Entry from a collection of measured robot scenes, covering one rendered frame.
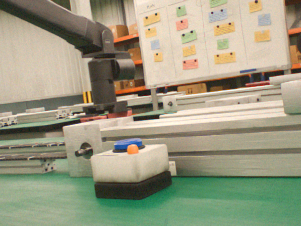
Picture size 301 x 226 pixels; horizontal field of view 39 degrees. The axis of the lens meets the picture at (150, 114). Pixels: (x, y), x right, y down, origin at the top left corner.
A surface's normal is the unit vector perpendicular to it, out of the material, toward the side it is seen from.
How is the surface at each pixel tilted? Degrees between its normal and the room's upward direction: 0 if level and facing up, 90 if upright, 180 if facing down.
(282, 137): 90
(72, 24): 91
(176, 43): 90
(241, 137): 90
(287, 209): 0
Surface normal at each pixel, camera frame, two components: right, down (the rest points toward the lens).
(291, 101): -0.56, 0.12
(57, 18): 0.76, -0.01
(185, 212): -0.14, -0.99
